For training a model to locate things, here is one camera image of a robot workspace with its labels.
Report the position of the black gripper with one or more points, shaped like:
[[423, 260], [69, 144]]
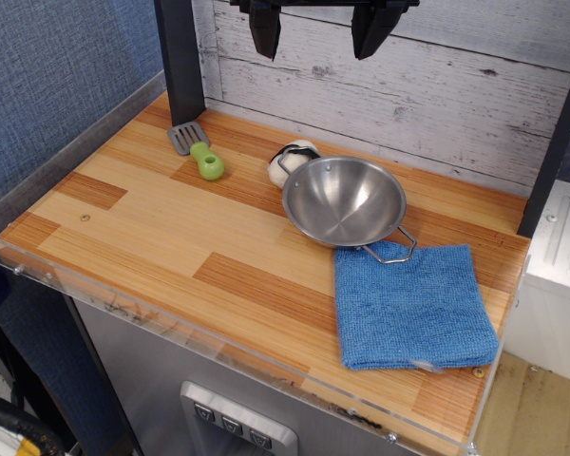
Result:
[[371, 24]]

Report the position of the grey spatula with green handle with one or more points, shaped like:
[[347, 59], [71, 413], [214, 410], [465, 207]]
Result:
[[189, 139]]

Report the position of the blue microfibre towel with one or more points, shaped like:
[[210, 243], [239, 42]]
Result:
[[426, 311]]

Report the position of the white plush toy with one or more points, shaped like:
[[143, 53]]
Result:
[[288, 159]]

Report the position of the stainless steel cabinet front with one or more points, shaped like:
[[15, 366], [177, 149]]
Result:
[[146, 369]]

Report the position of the white aluminium block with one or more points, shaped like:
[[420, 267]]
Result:
[[538, 328]]

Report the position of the silver dispenser button panel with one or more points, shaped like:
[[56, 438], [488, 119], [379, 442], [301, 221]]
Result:
[[220, 426]]

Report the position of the dark left frame post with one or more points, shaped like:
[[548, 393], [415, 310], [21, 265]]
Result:
[[181, 59]]

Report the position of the stainless steel bowl with handles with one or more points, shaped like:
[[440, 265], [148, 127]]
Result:
[[346, 201]]

